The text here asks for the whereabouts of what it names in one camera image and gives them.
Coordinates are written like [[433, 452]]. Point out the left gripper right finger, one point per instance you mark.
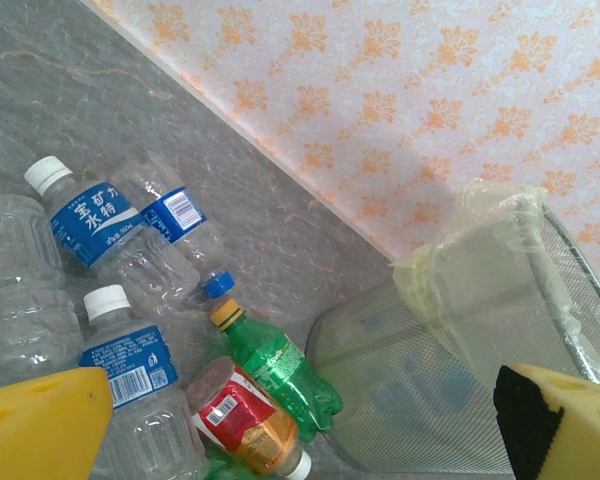
[[580, 430]]

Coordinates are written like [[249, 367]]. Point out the metal mesh bin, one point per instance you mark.
[[380, 400]]

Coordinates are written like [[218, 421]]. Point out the white-cap bottle Chinese blue label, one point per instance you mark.
[[95, 225]]

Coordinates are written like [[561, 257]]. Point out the clear bottle blue cap barcode label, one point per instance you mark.
[[177, 212]]

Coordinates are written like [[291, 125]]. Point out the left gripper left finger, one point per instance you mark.
[[40, 430]]

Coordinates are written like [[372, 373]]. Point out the large clear unlabelled bottle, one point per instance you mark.
[[15, 280]]

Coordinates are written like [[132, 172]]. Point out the green soda bottle yellow cap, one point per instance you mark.
[[275, 365], [225, 467]]

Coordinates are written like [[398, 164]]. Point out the clear plastic bin liner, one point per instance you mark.
[[480, 270]]

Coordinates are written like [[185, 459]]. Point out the red label bottle white cap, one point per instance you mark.
[[240, 415]]

